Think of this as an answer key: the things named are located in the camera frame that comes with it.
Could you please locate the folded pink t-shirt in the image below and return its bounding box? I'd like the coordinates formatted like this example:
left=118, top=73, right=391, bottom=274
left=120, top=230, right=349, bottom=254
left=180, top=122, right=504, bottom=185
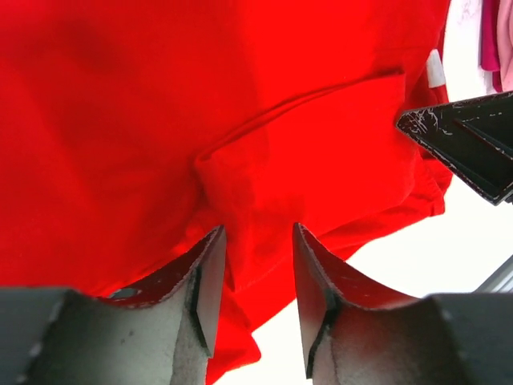
left=497, top=0, right=512, bottom=91

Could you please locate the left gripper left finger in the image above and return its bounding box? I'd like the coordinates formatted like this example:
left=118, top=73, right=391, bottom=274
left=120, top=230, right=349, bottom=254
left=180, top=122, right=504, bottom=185
left=1, top=227, right=226, bottom=385

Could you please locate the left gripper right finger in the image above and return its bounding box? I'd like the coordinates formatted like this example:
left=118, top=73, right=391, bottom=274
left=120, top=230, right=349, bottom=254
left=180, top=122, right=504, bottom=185
left=293, top=224, right=512, bottom=384

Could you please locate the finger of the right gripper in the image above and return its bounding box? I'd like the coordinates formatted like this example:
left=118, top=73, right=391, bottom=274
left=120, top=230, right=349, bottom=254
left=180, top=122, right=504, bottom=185
left=396, top=91, right=512, bottom=205

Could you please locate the red t-shirt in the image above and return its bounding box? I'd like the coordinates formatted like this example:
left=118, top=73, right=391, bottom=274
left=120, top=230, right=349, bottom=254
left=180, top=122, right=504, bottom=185
left=1, top=1, right=451, bottom=384

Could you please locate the aluminium rail right of table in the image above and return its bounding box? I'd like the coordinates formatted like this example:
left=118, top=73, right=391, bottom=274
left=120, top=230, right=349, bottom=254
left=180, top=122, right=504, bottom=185
left=475, top=256, right=513, bottom=293

